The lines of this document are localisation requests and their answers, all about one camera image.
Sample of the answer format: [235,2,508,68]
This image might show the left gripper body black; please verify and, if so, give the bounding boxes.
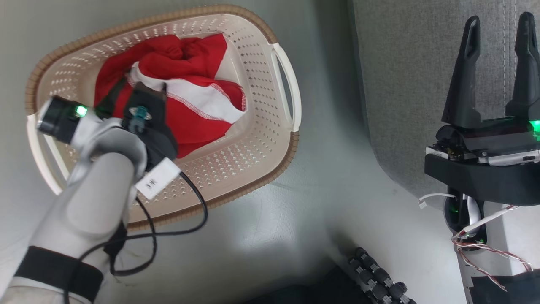
[121,82,179,172]

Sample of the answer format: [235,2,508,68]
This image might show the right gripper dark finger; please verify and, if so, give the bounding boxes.
[505,11,540,121]
[441,16,483,129]

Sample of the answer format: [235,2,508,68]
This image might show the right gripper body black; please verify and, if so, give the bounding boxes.
[424,117,540,207]

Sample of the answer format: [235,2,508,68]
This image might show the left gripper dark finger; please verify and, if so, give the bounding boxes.
[94,77,128,119]

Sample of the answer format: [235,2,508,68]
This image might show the red and white garment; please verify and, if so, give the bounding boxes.
[93,33,247,159]

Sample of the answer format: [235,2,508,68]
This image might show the grey fabric sofa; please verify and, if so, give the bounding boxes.
[348,0,540,200]

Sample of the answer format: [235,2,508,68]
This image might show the beige perforated laundry basket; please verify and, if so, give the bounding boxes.
[24,4,302,231]

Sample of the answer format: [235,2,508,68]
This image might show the black roller base wheel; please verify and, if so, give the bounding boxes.
[348,247,417,304]

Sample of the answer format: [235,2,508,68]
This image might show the white wire with connector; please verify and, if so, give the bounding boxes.
[418,193,457,210]

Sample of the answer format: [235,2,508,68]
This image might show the white cable label tag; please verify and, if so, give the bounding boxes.
[135,157,182,200]

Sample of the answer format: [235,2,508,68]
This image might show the red white twisted wires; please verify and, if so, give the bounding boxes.
[451,204,535,293]

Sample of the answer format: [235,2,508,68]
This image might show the thin black cable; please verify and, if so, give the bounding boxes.
[62,171,209,304]

